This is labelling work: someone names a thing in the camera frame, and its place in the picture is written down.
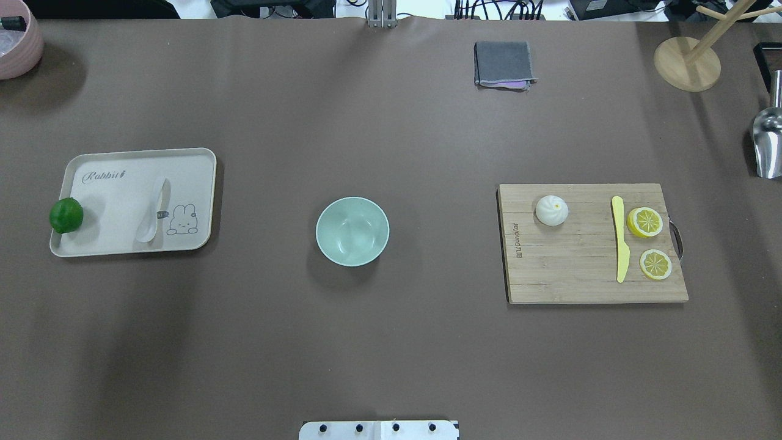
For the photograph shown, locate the upper lemon slice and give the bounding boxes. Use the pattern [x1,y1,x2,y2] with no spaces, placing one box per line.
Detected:
[626,207,663,238]

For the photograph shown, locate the metal scoop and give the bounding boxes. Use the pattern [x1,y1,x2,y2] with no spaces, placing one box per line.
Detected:
[751,70,781,179]

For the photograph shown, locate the white ceramic spoon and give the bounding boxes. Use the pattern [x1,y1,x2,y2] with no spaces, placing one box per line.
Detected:
[135,177,171,243]

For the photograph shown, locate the bamboo cutting board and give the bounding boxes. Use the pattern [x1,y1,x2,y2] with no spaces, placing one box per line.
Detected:
[497,183,688,304]

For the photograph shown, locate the mint green bowl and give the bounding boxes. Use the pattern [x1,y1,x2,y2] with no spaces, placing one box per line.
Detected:
[315,197,389,267]

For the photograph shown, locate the lemon slice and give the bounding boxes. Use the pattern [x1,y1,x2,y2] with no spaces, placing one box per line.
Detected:
[626,207,663,238]
[639,249,673,281]

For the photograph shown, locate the green lime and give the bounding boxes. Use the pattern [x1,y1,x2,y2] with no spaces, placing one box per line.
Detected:
[48,197,84,234]

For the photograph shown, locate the white steamed bun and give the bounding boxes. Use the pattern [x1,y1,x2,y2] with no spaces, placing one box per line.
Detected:
[535,195,569,227]

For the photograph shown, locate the yellow plastic knife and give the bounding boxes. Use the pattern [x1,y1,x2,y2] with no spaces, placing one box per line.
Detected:
[611,196,629,284]

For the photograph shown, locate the lower lemon slice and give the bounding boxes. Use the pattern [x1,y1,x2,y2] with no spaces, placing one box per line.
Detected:
[639,249,673,281]

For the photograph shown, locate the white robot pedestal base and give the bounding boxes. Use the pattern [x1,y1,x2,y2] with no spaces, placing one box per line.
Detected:
[298,419,460,439]

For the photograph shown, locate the wooden mug tree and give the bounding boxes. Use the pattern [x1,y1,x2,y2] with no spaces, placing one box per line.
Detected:
[653,1,781,92]

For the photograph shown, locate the aluminium frame post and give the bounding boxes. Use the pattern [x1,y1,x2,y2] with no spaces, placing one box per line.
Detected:
[367,0,398,29]

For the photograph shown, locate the folded grey cloth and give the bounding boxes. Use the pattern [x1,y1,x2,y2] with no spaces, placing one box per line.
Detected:
[473,41,538,91]

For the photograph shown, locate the pink ribbed bowl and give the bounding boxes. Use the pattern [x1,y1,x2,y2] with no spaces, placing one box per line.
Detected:
[1,1,44,80]

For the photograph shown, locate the beige rabbit tray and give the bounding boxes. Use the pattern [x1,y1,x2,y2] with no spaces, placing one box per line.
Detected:
[49,148,217,257]

